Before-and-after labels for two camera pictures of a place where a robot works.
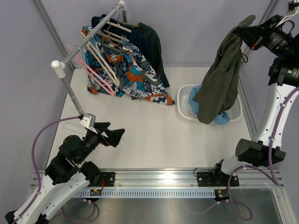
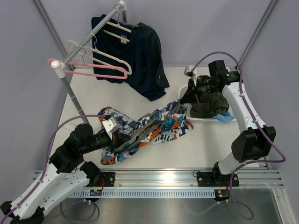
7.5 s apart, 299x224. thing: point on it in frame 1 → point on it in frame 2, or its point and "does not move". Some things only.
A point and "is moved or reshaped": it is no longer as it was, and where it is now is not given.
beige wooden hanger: (99, 63) → (69, 42)
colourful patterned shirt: (117, 68) → (168, 122)
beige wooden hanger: (129, 24) does not move
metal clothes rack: (60, 66) does not move
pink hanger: (92, 73) is moved or reshaped
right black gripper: (256, 37) → (189, 96)
